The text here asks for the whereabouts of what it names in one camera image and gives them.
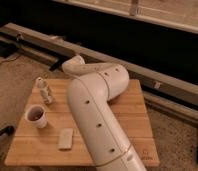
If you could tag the beige rectangular sponge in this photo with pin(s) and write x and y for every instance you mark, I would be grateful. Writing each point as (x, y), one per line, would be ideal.
(65, 139)

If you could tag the white paper cup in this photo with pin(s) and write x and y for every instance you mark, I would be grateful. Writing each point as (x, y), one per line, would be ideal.
(35, 114)

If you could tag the white plastic bottle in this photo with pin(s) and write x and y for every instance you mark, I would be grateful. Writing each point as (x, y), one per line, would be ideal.
(44, 90)

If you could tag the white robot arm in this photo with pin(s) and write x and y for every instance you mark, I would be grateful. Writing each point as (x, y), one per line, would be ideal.
(93, 85)

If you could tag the long wooden beam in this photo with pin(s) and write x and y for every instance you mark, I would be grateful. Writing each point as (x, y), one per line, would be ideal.
(163, 83)

